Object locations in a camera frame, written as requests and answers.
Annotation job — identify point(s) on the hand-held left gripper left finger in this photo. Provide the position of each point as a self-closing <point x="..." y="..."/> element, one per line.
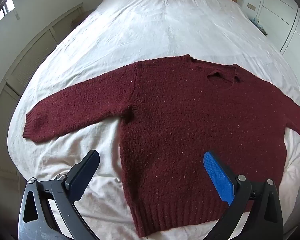
<point x="86" y="170"/>

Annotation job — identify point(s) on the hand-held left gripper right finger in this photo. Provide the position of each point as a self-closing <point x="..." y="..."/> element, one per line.
<point x="218" y="173"/>

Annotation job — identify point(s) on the dark red knitted sweater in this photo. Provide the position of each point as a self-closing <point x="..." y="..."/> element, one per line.
<point x="190" y="120"/>

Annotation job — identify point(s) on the bedside table with blue items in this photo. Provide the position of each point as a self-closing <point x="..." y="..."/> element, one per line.
<point x="259" y="25"/>

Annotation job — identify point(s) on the window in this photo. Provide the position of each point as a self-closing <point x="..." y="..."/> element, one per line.
<point x="3" y="11"/>

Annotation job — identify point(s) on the wall socket plate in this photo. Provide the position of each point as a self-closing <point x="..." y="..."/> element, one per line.
<point x="251" y="6"/>

